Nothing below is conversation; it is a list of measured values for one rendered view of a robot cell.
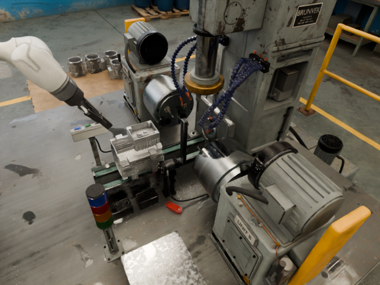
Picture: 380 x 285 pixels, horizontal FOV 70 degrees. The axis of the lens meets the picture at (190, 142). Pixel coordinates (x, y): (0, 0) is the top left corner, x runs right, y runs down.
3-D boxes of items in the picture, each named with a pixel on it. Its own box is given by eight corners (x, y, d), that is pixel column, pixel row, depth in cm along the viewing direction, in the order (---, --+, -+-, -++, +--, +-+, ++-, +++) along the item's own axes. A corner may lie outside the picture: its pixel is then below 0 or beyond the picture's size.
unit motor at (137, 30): (151, 74, 200) (147, 13, 171) (170, 96, 179) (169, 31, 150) (116, 81, 190) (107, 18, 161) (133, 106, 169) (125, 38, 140)
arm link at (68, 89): (64, 68, 99) (76, 80, 104) (45, 84, 99) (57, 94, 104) (69, 80, 93) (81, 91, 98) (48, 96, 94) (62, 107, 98)
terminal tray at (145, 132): (151, 131, 132) (150, 119, 127) (160, 144, 126) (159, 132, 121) (127, 138, 128) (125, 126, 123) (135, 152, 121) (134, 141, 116)
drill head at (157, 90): (169, 94, 186) (169, 60, 169) (196, 124, 163) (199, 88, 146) (135, 103, 177) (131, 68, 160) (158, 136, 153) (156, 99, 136)
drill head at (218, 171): (224, 156, 144) (230, 119, 127) (276, 216, 118) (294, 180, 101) (182, 172, 134) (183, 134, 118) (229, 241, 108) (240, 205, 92)
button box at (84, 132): (106, 129, 142) (103, 120, 140) (109, 132, 136) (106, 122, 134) (72, 138, 136) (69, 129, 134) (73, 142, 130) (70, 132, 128)
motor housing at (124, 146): (149, 148, 145) (147, 120, 132) (164, 172, 133) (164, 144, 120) (113, 160, 138) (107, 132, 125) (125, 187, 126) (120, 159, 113)
